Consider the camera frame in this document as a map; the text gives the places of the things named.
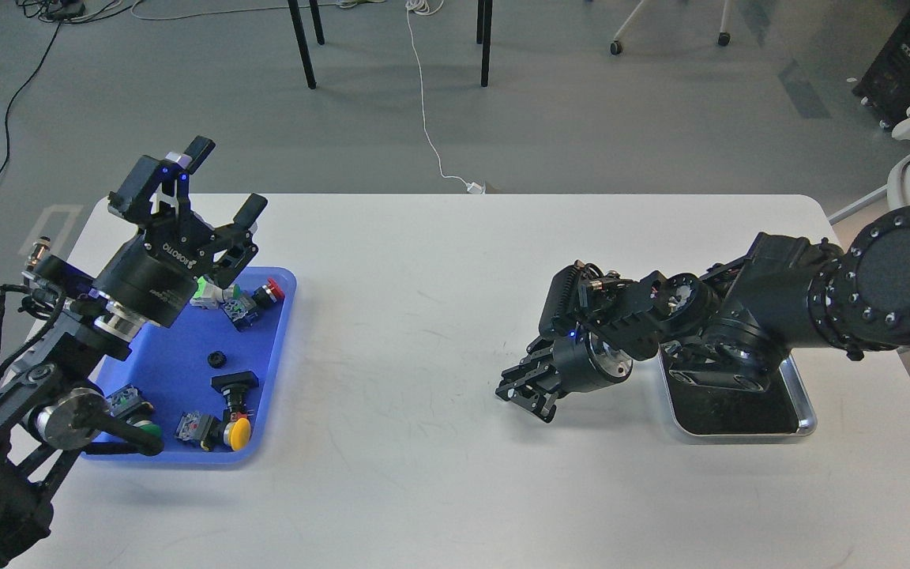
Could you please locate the image-left black gripper body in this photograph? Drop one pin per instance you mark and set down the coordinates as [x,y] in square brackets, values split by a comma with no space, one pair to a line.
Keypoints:
[156,279]

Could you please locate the image-right black gripper body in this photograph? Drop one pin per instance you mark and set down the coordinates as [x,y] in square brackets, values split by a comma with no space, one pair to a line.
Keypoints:
[593,364]

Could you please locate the image-right gripper finger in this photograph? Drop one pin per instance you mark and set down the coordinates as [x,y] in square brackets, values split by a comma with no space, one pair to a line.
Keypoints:
[534,391]
[544,365]

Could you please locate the image-left gripper finger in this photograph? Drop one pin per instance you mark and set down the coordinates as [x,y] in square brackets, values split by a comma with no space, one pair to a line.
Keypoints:
[155,196]
[231,247]

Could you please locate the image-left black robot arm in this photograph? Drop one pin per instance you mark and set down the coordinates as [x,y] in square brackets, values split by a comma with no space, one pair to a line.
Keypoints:
[50,412]

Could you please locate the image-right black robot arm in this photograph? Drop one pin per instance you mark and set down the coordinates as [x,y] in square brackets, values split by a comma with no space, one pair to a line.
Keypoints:
[722,336]

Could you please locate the blue plastic tray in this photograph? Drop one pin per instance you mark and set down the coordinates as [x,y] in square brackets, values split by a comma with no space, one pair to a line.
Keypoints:
[169,366]

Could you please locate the silver metal tray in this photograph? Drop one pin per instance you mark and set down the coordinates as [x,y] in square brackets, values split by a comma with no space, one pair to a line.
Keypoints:
[718,415]

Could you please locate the white rolling chair base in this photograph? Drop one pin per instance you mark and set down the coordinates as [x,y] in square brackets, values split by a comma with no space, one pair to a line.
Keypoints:
[651,21]

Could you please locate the light green switch block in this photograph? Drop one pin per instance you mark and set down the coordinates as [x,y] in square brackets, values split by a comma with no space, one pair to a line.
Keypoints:
[209,296]

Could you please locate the red push button switch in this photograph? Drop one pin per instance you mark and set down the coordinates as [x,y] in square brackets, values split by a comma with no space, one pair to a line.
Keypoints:
[244,309]

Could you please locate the green push button switch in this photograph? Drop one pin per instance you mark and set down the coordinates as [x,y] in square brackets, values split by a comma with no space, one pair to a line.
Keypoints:
[130,405]

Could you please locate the black push button switch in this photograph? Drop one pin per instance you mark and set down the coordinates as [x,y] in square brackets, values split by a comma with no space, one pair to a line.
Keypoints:
[234,388]

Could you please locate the yellow push button switch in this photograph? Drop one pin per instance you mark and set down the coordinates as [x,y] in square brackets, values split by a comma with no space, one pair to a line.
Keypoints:
[205,431]

